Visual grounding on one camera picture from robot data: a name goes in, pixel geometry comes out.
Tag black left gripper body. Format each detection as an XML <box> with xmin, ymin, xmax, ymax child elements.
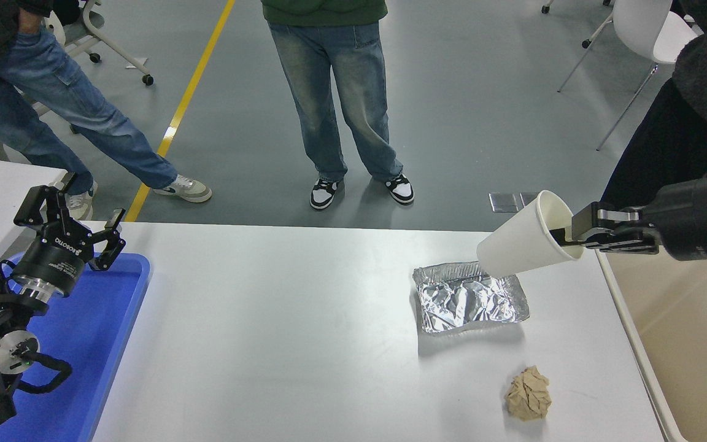
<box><xmin>13</xmin><ymin>220</ymin><xmax>94</xmax><ymax>297</ymax></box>

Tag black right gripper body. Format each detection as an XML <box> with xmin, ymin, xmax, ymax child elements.
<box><xmin>639</xmin><ymin>178</ymin><xmax>707</xmax><ymax>262</ymax></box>

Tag white paper cup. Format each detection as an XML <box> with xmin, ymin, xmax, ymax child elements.
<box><xmin>476</xmin><ymin>190</ymin><xmax>584</xmax><ymax>278</ymax></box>

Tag foil tray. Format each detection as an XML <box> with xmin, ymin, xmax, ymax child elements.
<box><xmin>412</xmin><ymin>261</ymin><xmax>531</xmax><ymax>335</ymax></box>

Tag tan paper ball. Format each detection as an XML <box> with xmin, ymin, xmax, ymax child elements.
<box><xmin>504</xmin><ymin>366</ymin><xmax>552</xmax><ymax>422</ymax></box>

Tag person's hand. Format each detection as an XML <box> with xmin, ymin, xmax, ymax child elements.
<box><xmin>19</xmin><ymin>9</ymin><xmax>45</xmax><ymax>34</ymax></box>

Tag blue plastic tray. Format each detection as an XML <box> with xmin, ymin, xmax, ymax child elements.
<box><xmin>0</xmin><ymin>252</ymin><xmax>150</xmax><ymax>442</ymax></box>

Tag person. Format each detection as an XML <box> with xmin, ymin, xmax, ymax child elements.
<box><xmin>260</xmin><ymin>0</ymin><xmax>415</xmax><ymax>211</ymax></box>
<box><xmin>0</xmin><ymin>0</ymin><xmax>213</xmax><ymax>220</ymax></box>
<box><xmin>599</xmin><ymin>0</ymin><xmax>707</xmax><ymax>209</ymax></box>

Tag large pale plastic bin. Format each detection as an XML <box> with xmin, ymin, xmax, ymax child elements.
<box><xmin>596</xmin><ymin>249</ymin><xmax>707</xmax><ymax>442</ymax></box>

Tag white rolling chair base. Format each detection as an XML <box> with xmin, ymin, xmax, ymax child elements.
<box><xmin>541</xmin><ymin>0</ymin><xmax>613</xmax><ymax>50</ymax></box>

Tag grey rolling office chair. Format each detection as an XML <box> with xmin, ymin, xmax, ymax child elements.
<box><xmin>44</xmin><ymin>0</ymin><xmax>155</xmax><ymax>87</ymax></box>

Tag white shell chair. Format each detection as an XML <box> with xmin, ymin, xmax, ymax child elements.
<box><xmin>557</xmin><ymin>0</ymin><xmax>701</xmax><ymax>151</ymax></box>

